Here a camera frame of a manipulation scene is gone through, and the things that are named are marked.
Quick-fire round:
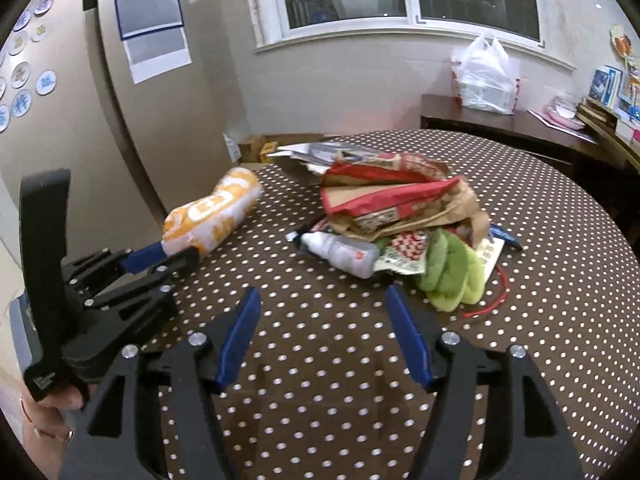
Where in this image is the dark wooden side table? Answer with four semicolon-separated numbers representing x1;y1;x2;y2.
420;94;601;181

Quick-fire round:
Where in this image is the blue book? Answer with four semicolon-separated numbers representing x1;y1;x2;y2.
589;66;623;106

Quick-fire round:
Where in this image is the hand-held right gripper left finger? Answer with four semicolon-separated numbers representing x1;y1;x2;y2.
57;287;263;480

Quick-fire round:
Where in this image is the brown wooden desk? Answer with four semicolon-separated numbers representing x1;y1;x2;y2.
580;125;640;201

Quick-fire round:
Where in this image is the blue plastic strip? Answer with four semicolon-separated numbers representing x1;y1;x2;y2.
487;222;523;251

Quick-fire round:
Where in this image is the green cloth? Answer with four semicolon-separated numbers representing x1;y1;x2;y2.
415;229;485;311

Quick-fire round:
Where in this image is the white card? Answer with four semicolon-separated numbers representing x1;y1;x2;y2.
472;237;506;281

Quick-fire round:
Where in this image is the white-edged grey sheet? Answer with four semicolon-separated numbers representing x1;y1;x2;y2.
122;25;192;84

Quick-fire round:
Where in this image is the red white checkered wrapper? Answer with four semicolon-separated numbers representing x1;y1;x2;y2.
375;230;436;276

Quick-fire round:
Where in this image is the white bottle red label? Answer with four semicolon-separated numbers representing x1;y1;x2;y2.
300;231;379;278

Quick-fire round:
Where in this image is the person's left forearm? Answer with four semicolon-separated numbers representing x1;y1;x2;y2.
0;380;76;480

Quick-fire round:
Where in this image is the stack of papers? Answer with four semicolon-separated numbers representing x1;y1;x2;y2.
270;141;371;175

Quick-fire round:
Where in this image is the blue-framed grey sheet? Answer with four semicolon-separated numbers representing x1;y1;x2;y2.
114;0;183;41

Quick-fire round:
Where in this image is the light blue plastic bin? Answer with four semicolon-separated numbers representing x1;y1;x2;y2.
9;292;38;376

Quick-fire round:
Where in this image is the orange white snack packet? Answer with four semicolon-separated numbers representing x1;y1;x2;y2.
162;167;264;256

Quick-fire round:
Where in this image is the white plastic bag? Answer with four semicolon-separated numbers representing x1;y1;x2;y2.
451;34;521;115

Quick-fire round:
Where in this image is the small brown carton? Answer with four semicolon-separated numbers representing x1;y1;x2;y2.
239;135;266;163

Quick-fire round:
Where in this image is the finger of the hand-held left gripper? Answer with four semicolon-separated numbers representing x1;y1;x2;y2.
85;249;201;311
62;241;168;286

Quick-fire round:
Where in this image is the white sliding window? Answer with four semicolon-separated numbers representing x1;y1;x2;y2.
242;0;576;68

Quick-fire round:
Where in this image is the flat stack of books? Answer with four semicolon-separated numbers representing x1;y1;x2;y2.
577;97;626;128

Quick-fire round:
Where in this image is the brown polka dot tablecloth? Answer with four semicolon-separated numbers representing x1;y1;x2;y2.
137;129;640;480

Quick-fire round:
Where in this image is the round paper fan ornament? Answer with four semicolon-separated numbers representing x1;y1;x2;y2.
609;24;633;56

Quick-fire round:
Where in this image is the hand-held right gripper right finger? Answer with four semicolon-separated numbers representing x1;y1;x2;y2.
385;284;586;480

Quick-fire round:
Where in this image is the person's left hand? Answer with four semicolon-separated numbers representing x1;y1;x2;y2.
22;386;91;433

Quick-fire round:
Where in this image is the group of round lettered magnets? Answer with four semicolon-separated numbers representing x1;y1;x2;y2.
0;0;57;133

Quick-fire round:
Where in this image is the brown paper bag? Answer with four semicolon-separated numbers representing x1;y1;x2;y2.
340;180;491;252

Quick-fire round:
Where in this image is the pink paper sheet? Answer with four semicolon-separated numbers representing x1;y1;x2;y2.
527;105;586;133

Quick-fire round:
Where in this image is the red cardboard box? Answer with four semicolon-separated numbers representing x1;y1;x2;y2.
250;132;326;166

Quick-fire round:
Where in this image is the bronze refrigerator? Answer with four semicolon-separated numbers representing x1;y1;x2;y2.
0;0;251;261

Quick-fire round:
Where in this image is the red string bracelet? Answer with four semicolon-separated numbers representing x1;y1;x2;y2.
20;395;73;442

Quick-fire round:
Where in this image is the red brown snack packet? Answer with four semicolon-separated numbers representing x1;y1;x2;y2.
320;177;466;222

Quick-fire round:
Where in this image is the red wire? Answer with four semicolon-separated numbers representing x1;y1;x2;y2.
462;265;508;318

